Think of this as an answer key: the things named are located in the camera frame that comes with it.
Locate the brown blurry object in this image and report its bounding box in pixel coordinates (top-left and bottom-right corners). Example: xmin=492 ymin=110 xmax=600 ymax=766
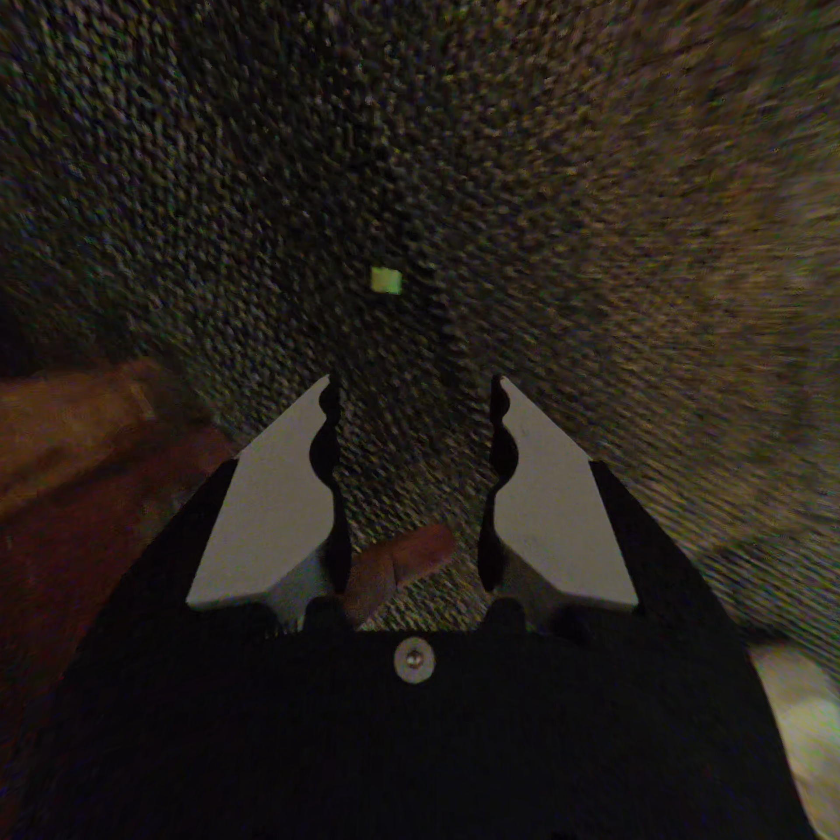
xmin=0 ymin=357 xmax=238 ymax=736
xmin=344 ymin=524 xmax=458 ymax=624

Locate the pale blurry object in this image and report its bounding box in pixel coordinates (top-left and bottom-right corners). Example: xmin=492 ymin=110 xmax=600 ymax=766
xmin=753 ymin=643 xmax=840 ymax=840

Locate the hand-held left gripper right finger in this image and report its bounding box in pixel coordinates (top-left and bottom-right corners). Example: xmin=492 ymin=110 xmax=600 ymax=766
xmin=477 ymin=374 xmax=639 ymax=631

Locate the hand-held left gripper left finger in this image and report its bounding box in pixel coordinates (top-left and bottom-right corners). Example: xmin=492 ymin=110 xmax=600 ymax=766
xmin=185 ymin=374 xmax=353 ymax=631

